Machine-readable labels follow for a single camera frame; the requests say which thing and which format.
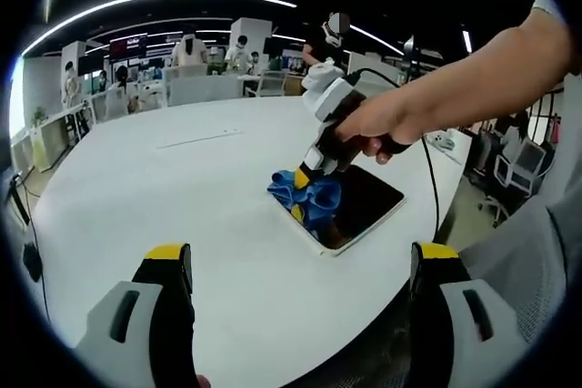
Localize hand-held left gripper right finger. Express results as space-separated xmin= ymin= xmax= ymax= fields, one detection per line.
xmin=410 ymin=240 xmax=541 ymax=388

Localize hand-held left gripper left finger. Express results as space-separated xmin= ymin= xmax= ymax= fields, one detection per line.
xmin=72 ymin=242 xmax=199 ymax=388

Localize blue cleaning cloth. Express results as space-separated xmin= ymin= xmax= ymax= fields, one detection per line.
xmin=266 ymin=168 xmax=343 ymax=228

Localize person's right hand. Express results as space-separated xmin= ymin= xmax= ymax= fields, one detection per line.
xmin=334 ymin=86 xmax=427 ymax=164

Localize dark desk lamp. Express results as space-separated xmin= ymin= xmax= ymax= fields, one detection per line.
xmin=401 ymin=35 xmax=429 ymax=85

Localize small white green object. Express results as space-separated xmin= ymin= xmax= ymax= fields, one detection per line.
xmin=428 ymin=130 xmax=457 ymax=152

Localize long white desk partition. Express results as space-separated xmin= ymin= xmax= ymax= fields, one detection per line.
xmin=165 ymin=65 xmax=243 ymax=108

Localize white low shelf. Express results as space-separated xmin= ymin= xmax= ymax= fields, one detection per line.
xmin=10 ymin=103 xmax=97 ymax=172

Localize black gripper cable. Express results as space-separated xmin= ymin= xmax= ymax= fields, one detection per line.
xmin=346 ymin=67 xmax=443 ymax=237

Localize black hanging cable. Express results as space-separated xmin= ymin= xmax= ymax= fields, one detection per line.
xmin=7 ymin=173 xmax=52 ymax=319

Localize red wall screen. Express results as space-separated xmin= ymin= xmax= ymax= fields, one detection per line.
xmin=109 ymin=35 xmax=149 ymax=59

